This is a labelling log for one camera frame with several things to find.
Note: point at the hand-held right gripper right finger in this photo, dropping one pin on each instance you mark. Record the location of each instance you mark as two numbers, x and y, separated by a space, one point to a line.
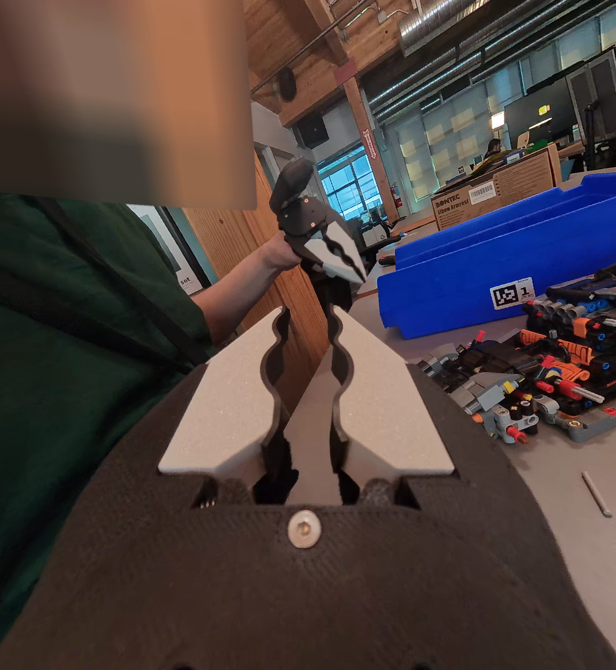
391 418

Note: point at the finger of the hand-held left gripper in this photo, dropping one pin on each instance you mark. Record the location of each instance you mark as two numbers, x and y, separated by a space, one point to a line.
347 243
326 261

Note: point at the partly built lego car model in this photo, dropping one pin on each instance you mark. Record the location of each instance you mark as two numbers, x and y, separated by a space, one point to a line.
548 377

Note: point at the framed wall poster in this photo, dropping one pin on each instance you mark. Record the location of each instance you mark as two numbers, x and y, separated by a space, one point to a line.
172 251

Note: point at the silver ventilation duct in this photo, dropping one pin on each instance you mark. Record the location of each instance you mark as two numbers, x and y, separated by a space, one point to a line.
444 26

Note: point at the wooden post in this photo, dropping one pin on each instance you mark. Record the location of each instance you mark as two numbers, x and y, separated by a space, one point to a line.
234 235

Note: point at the brown cardboard box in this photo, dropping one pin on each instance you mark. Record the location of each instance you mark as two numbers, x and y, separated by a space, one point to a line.
496 199

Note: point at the black wall speaker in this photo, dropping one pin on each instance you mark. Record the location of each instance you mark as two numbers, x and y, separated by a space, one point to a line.
310 131

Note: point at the person's left hand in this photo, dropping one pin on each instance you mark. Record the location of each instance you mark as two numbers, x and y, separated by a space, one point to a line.
276 256

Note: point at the blue plastic bin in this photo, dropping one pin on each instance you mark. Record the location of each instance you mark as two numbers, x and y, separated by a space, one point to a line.
444 298

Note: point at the white lego axle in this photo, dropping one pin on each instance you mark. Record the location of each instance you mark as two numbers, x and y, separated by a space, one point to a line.
597 494

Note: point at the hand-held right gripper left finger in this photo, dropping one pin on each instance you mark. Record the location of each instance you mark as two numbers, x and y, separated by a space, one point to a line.
224 413

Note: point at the red fire extinguisher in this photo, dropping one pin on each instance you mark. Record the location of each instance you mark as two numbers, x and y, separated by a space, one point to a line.
397 194

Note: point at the person's green shirt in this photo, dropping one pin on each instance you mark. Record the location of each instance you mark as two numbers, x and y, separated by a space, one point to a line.
51 418

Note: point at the black computer monitor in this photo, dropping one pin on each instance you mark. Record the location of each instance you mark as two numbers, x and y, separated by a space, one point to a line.
541 120

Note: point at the person's left forearm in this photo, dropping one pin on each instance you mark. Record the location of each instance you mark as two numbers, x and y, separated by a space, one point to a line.
229 298

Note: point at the grey-backed computer monitor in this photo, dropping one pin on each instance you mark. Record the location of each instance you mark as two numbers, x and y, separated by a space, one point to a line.
596 94

